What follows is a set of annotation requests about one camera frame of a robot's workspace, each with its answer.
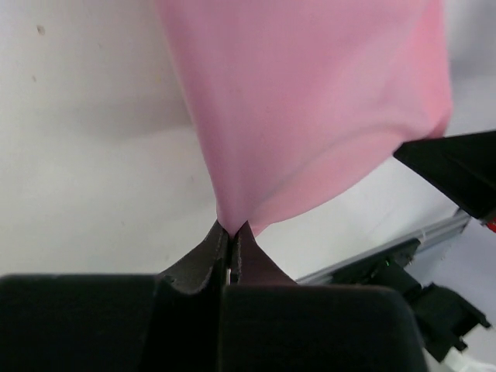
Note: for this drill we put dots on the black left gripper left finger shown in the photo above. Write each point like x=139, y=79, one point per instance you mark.
x=117, y=322

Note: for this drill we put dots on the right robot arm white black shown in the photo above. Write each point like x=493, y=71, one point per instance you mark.
x=444, y=317

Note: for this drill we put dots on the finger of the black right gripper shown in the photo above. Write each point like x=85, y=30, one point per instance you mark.
x=461, y=167

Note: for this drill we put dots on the aluminium rail frame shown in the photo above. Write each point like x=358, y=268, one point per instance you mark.
x=428, y=236

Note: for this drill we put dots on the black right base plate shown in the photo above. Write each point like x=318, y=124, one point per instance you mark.
x=387, y=267

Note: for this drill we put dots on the pink t shirt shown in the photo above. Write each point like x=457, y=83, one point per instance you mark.
x=296, y=101

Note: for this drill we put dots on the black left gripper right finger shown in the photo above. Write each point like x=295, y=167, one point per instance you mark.
x=270, y=323

